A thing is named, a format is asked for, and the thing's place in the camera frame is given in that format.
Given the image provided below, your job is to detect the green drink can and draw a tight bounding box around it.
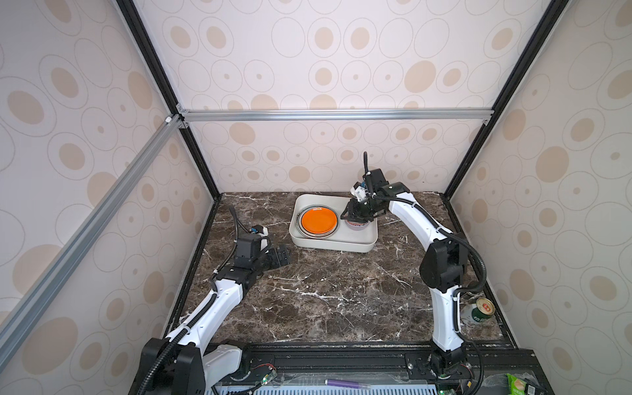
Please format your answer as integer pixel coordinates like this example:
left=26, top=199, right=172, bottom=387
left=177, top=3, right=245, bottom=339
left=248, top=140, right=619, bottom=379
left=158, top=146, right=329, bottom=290
left=461, top=297, right=495, bottom=324

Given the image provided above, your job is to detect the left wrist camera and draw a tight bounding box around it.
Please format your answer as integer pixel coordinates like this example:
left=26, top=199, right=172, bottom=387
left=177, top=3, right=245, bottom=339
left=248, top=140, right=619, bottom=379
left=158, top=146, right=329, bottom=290
left=250, top=225, right=269, bottom=237

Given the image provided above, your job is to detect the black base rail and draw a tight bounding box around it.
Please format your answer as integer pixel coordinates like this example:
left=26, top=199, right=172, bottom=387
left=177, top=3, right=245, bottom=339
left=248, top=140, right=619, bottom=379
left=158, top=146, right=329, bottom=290
left=207, top=341, right=553, bottom=394

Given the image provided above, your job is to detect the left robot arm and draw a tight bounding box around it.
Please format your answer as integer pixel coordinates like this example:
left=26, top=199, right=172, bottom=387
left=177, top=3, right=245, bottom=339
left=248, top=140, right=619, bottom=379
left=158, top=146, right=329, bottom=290
left=129, top=225, right=290, bottom=394

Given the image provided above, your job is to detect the horizontal aluminium frame bar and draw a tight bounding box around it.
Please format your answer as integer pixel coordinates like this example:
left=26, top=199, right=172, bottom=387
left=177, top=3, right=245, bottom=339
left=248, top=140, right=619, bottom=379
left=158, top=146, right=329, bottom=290
left=182, top=108, right=494, bottom=122

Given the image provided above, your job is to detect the green snack packet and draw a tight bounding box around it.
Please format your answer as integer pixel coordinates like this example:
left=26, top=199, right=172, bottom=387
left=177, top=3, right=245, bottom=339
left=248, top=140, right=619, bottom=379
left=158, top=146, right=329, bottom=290
left=506, top=374, right=537, bottom=395

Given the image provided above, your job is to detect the orange plate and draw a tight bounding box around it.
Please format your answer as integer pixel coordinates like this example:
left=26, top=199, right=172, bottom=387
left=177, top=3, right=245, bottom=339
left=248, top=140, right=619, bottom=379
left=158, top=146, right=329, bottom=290
left=300, top=206, right=339, bottom=236

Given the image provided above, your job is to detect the red patterned bowl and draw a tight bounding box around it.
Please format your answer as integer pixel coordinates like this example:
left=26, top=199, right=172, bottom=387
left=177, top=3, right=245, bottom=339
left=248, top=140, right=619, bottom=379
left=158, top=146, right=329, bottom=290
left=345, top=220, right=371, bottom=230

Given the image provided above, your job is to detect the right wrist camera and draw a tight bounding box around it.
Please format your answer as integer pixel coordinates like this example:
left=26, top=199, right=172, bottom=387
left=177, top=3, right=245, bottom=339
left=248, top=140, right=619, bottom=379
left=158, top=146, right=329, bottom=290
left=351, top=182, right=368, bottom=202

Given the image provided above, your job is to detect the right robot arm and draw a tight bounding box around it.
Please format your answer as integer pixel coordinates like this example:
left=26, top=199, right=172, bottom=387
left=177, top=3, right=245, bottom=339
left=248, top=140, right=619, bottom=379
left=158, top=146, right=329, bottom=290
left=341, top=167, right=486, bottom=378

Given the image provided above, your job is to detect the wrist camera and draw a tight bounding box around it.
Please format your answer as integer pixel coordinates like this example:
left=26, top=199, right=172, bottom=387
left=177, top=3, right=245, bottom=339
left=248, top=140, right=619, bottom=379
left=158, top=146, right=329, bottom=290
left=250, top=225, right=269, bottom=237
left=351, top=182, right=368, bottom=202

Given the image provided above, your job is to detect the white plastic bin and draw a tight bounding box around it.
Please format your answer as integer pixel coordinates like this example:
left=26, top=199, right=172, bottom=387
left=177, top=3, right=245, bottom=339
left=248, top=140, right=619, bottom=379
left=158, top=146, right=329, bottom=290
left=289, top=194, right=378, bottom=253

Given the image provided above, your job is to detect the diagonal aluminium frame bar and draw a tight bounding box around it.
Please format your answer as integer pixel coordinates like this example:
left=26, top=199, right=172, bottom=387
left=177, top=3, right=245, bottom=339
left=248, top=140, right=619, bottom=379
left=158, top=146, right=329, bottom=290
left=1, top=114, right=184, bottom=370

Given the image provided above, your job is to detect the purple pen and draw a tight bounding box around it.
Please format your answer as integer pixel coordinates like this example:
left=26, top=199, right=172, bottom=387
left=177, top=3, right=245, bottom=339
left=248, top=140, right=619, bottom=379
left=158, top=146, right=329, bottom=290
left=324, top=379, right=370, bottom=390

